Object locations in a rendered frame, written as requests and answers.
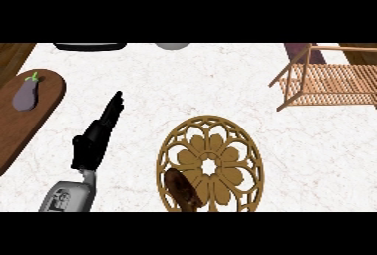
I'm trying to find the grey bowl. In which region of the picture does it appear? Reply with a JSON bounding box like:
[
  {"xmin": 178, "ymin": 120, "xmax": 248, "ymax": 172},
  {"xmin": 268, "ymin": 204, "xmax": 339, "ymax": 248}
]
[{"xmin": 154, "ymin": 42, "xmax": 193, "ymax": 51}]

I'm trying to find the round golden lattice placemat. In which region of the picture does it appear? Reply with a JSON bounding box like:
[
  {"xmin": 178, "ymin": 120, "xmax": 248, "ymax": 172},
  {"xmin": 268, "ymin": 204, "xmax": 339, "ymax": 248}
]
[{"xmin": 156, "ymin": 115, "xmax": 267, "ymax": 213}]

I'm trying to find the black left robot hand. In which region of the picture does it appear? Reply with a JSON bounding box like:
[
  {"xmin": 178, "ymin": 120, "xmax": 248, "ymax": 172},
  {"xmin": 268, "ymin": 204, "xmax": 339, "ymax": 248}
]
[{"xmin": 70, "ymin": 90, "xmax": 128, "ymax": 172}]

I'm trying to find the dark maroon panel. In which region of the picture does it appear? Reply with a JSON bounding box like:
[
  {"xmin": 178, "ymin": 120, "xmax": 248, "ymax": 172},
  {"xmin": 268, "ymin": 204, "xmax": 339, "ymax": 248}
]
[{"xmin": 283, "ymin": 42, "xmax": 329, "ymax": 65}]

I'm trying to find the brown wooden cutting board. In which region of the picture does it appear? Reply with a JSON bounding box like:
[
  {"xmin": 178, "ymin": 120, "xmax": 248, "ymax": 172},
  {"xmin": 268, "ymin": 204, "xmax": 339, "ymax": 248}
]
[{"xmin": 0, "ymin": 68, "xmax": 69, "ymax": 177}]

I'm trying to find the wooden tiered shelf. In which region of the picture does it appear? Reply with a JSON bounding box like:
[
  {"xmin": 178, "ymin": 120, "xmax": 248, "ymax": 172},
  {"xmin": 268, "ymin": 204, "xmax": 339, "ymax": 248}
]
[{"xmin": 268, "ymin": 43, "xmax": 377, "ymax": 113}]

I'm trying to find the brown wooden cabinet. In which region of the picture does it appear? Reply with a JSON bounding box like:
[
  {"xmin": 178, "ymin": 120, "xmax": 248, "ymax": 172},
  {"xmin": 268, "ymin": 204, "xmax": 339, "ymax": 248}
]
[{"xmin": 0, "ymin": 42, "xmax": 39, "ymax": 90}]

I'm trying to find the purple eggplant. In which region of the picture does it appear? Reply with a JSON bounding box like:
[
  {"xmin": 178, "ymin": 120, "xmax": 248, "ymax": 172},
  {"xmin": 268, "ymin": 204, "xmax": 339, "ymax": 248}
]
[{"xmin": 11, "ymin": 71, "xmax": 44, "ymax": 113}]

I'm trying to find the brown wooden panel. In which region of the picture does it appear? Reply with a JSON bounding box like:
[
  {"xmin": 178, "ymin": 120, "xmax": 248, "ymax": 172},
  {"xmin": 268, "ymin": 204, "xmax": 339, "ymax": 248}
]
[{"xmin": 338, "ymin": 42, "xmax": 377, "ymax": 67}]

